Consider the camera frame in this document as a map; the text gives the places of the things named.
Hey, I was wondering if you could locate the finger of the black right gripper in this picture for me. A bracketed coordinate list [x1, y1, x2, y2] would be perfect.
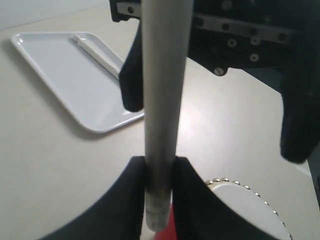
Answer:
[118, 25, 144, 112]
[280, 32, 320, 164]

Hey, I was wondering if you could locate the white rectangular plastic tray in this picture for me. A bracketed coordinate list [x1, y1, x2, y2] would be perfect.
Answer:
[10, 31, 144, 134]

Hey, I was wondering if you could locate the white wooden drumstick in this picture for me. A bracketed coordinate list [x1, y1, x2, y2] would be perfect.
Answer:
[71, 34, 120, 80]
[141, 0, 194, 232]

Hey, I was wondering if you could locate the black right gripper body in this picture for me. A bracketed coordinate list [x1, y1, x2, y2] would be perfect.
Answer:
[109, 0, 320, 75]

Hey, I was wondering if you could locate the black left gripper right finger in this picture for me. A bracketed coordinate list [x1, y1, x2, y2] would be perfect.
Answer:
[171, 156, 278, 240]

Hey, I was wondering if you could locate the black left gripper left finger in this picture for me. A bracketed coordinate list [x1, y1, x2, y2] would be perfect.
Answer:
[37, 155, 146, 240]

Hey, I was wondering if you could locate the small red drum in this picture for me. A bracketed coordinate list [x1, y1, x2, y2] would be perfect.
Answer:
[154, 178, 292, 240]

